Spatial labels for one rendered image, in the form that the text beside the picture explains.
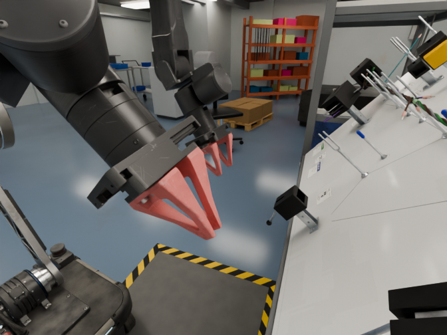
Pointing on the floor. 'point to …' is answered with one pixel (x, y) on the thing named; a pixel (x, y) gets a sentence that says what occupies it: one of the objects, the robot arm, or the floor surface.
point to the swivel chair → (225, 114)
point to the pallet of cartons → (249, 112)
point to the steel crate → (304, 106)
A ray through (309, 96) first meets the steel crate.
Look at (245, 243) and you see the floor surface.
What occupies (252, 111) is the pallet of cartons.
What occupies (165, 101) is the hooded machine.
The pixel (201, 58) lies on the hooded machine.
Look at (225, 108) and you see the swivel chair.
